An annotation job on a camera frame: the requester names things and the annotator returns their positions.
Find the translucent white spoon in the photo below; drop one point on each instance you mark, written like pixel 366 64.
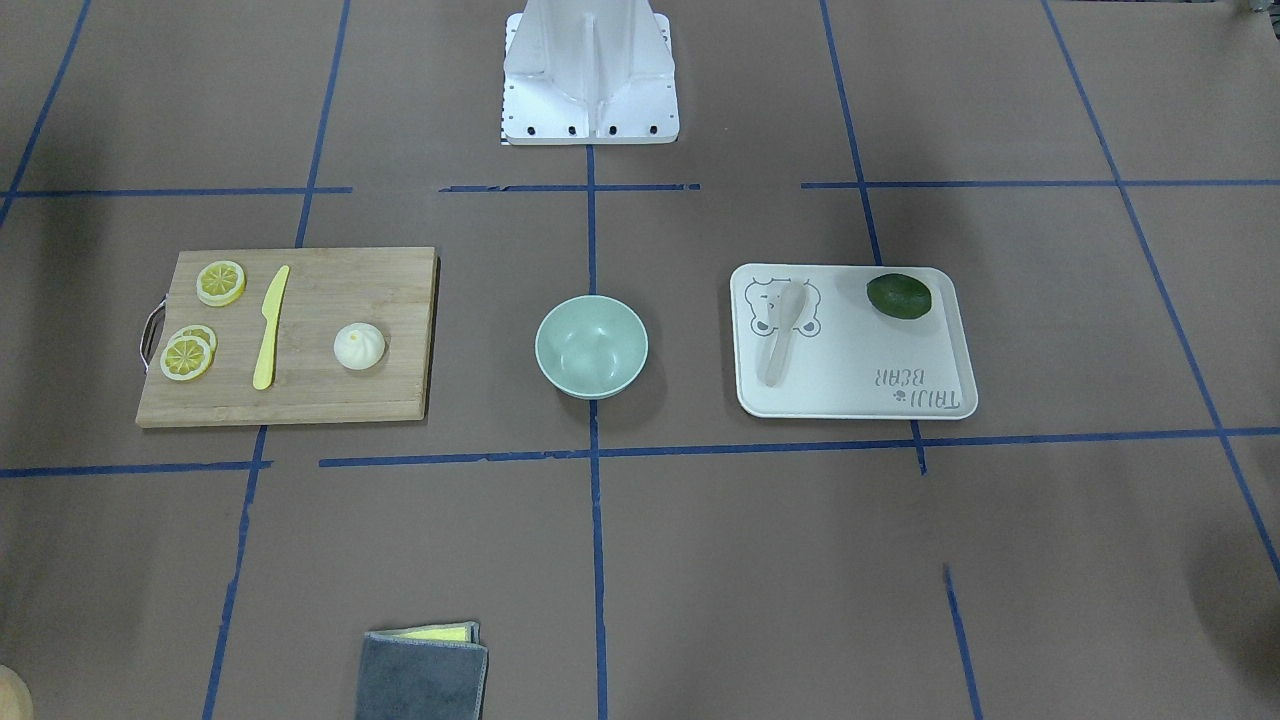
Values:
pixel 790 307

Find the white steamed bun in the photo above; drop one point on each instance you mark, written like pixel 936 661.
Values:
pixel 359 346

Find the mint green bowl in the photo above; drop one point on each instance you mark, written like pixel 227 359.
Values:
pixel 591 347

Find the white bear tray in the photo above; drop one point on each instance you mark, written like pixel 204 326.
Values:
pixel 846 359

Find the green avocado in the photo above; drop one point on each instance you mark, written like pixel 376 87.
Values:
pixel 899 296

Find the yellow sponge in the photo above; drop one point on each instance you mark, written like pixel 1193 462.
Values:
pixel 454 632

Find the bamboo cutting board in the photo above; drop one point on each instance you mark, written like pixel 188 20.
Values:
pixel 392 288

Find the yellow plastic knife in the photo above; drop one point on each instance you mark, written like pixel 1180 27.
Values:
pixel 271 307

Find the grey folded cloth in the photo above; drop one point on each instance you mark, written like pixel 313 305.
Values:
pixel 403 679

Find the lemon slice upper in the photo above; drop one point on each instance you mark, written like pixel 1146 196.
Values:
pixel 220 283

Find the lemon slice behind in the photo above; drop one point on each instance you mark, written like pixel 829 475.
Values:
pixel 200 331

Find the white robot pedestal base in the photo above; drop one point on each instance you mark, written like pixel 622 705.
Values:
pixel 589 73

